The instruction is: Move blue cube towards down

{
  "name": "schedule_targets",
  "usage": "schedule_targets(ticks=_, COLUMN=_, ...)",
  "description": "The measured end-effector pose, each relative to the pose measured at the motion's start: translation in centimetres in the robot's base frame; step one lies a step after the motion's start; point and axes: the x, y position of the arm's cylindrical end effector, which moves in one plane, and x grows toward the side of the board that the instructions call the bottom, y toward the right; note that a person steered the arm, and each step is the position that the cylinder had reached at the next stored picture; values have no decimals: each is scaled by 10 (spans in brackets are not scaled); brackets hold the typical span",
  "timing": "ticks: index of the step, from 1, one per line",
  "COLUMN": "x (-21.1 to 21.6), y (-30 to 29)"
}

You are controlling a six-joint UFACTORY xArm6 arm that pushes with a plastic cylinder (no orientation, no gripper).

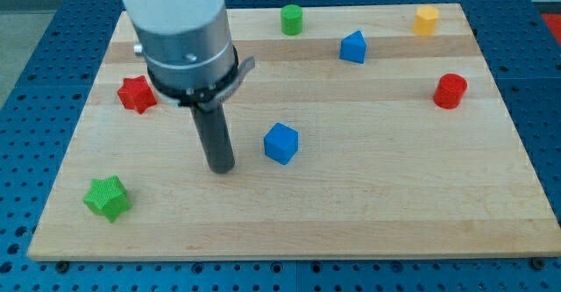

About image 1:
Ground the red object at edge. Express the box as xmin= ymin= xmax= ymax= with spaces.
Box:
xmin=541 ymin=13 xmax=561 ymax=44

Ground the light wooden board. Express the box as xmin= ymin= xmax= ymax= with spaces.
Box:
xmin=28 ymin=4 xmax=560 ymax=261

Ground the red star block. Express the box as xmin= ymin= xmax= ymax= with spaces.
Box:
xmin=117 ymin=75 xmax=157 ymax=114

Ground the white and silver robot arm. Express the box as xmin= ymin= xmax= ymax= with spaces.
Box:
xmin=122 ymin=0 xmax=255 ymax=174

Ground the green cylinder block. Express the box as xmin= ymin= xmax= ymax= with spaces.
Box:
xmin=280 ymin=4 xmax=303 ymax=36

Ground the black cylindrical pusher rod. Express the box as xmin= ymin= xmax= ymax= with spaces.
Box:
xmin=191 ymin=106 xmax=235 ymax=174

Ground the yellow hexagon block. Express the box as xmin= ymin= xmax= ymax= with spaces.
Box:
xmin=412 ymin=5 xmax=440 ymax=36

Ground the blue pentagon prism block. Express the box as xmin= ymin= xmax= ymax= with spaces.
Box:
xmin=339 ymin=31 xmax=367 ymax=64

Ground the green star block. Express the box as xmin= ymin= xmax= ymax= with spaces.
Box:
xmin=82 ymin=175 xmax=132 ymax=223

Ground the blue cube block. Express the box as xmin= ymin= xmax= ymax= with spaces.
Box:
xmin=264 ymin=123 xmax=299 ymax=165

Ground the red cylinder block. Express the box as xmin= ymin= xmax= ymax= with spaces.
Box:
xmin=433 ymin=73 xmax=468 ymax=110

